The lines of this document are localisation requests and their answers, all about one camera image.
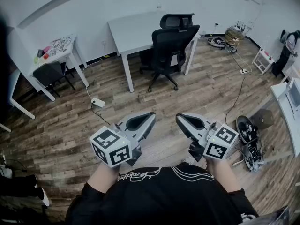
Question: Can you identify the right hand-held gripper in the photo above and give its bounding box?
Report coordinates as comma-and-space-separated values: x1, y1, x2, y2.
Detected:
175, 112, 240, 163

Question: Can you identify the router with antennas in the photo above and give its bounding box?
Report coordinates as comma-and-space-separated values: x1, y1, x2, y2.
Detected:
234, 20, 247, 32

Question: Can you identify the person's black printed t-shirt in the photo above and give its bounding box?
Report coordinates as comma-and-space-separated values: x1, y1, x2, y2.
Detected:
65, 162, 259, 225

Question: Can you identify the white side table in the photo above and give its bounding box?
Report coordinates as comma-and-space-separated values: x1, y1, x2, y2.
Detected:
6, 27, 36, 120

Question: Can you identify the tangle of cables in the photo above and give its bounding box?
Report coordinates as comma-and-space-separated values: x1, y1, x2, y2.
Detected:
224, 43, 238, 54

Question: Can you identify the person's right forearm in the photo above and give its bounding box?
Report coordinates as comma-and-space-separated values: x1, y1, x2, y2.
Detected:
205, 157, 242, 194

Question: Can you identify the large white table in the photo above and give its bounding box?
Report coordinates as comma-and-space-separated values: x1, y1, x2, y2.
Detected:
107, 10, 202, 93

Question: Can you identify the black stool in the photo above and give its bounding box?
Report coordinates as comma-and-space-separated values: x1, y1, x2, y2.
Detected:
32, 61, 76, 98

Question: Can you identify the black mesh office chair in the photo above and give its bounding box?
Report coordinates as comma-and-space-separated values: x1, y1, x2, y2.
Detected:
139, 13, 201, 93

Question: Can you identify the black power cable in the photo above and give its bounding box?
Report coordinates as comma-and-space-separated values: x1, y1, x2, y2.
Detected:
225, 73, 246, 124
91, 106, 111, 127

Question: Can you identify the brown cap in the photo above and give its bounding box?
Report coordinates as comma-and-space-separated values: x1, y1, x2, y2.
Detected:
251, 109, 274, 130

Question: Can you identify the patterned sticker sheet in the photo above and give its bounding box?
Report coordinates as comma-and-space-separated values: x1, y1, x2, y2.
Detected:
48, 37, 72, 56

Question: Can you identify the small white shelf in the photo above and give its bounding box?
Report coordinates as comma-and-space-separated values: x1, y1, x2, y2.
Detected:
251, 47, 275, 76

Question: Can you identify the small white table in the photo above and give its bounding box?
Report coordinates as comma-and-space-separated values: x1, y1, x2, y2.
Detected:
27, 33, 90, 102

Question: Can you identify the person's left forearm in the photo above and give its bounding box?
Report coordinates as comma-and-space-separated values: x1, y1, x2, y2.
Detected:
87, 162, 123, 194

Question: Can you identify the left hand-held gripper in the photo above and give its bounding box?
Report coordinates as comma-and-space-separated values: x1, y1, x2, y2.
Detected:
89, 111, 157, 168

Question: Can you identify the white power cable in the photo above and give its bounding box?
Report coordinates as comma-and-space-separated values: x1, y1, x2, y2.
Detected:
231, 52, 253, 74
82, 67, 95, 101

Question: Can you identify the olive woven bag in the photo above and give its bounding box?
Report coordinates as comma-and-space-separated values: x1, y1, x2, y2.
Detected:
225, 27, 245, 41

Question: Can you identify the white desk with drawer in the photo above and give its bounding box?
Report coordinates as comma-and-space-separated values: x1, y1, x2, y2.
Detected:
270, 77, 300, 157

